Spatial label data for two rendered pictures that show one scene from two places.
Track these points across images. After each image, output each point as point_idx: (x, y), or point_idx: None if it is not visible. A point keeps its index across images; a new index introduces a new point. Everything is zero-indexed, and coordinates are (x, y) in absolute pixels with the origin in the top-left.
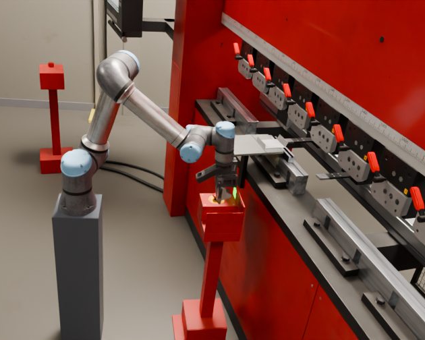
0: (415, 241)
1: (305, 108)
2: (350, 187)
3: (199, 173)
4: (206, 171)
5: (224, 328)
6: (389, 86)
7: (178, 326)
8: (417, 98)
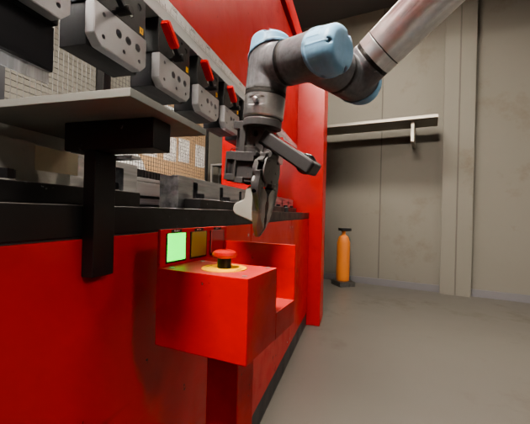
0: (157, 189)
1: (140, 29)
2: None
3: (310, 154)
4: (297, 149)
5: None
6: (218, 25)
7: None
8: (231, 40)
